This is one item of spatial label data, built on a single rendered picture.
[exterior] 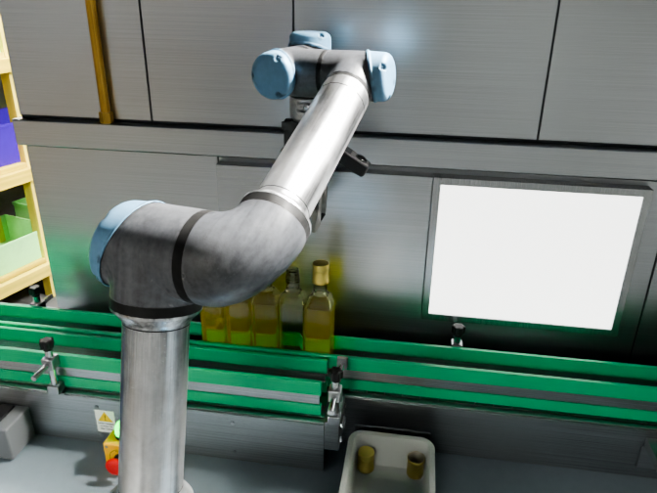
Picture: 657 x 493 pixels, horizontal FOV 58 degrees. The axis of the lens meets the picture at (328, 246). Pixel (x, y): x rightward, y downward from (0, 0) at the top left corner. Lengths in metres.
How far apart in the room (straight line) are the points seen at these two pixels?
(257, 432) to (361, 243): 0.46
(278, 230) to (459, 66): 0.66
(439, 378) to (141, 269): 0.74
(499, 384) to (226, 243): 0.78
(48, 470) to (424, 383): 0.81
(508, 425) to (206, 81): 0.96
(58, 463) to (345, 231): 0.78
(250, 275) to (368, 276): 0.69
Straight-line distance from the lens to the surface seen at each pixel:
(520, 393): 1.32
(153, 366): 0.78
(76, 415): 1.44
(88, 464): 1.43
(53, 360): 1.37
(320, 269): 1.20
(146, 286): 0.73
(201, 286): 0.69
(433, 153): 1.25
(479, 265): 1.34
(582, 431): 1.37
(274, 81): 0.97
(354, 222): 1.30
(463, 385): 1.30
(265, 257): 0.68
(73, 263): 1.62
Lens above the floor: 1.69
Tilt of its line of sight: 24 degrees down
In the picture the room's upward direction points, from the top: 1 degrees clockwise
